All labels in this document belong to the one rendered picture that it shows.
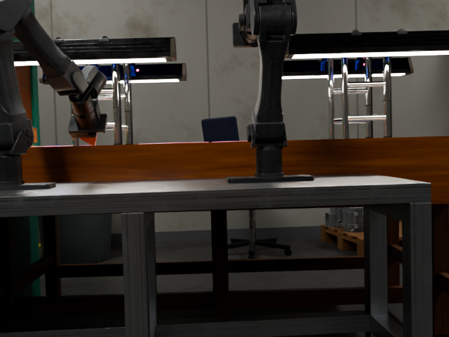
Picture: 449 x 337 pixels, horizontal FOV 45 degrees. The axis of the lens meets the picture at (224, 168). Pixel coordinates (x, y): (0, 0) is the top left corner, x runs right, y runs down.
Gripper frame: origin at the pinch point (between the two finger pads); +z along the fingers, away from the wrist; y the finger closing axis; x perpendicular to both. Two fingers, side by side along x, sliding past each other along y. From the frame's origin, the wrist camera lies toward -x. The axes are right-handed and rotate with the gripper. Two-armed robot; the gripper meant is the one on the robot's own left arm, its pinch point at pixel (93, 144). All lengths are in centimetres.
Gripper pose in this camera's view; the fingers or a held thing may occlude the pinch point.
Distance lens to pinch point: 162.3
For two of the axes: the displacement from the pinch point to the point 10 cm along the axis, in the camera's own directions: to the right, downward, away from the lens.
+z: 0.1, 6.2, 7.8
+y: -10.0, 0.2, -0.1
